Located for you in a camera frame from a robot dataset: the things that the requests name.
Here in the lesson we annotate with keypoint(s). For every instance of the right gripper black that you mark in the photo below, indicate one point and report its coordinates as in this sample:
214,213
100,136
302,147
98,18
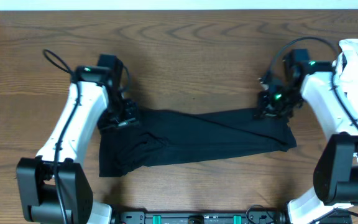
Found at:
265,111

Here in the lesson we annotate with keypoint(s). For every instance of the black polo shirt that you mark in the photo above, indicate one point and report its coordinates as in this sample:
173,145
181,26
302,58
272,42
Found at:
166,137

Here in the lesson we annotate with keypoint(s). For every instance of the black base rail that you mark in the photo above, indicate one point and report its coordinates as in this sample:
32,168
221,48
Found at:
255,214

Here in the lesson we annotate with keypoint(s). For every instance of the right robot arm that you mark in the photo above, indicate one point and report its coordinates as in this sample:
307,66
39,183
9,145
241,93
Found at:
331,90

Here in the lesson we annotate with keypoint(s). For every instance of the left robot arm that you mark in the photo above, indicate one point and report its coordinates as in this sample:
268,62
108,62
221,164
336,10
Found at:
53,187

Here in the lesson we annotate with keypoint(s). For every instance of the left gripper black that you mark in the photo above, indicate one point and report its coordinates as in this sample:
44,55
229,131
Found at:
132,115

